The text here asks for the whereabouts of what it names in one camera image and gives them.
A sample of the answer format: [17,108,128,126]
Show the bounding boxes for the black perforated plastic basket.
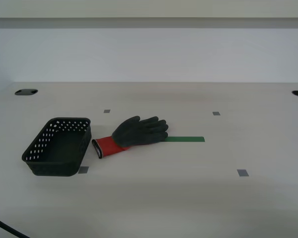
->
[21,117,92,177]

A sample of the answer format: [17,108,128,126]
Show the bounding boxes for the black cable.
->
[0,213,31,238]

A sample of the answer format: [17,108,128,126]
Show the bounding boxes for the black and red work glove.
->
[91,116,169,159]

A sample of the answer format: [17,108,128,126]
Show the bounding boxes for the green tape strip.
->
[163,136,206,143]

